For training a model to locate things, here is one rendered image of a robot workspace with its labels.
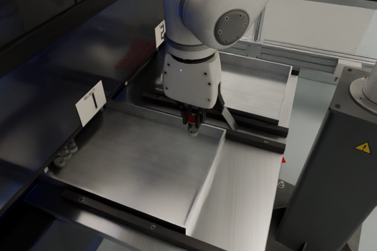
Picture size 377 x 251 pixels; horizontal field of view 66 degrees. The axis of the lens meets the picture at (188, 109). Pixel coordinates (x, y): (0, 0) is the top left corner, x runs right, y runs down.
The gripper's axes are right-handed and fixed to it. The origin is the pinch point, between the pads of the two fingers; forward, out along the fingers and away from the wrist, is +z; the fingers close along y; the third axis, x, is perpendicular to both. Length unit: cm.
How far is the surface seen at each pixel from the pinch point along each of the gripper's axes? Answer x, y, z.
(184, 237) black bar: -19.4, 6.6, 10.3
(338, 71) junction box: 115, 37, 56
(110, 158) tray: -9.0, -17.0, 12.4
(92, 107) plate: -6.7, -20.0, -0.5
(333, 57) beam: 120, 32, 52
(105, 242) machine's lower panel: -18, -20, 43
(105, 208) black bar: -20.5, -9.5, 10.2
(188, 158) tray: -1.8, -0.7, 12.8
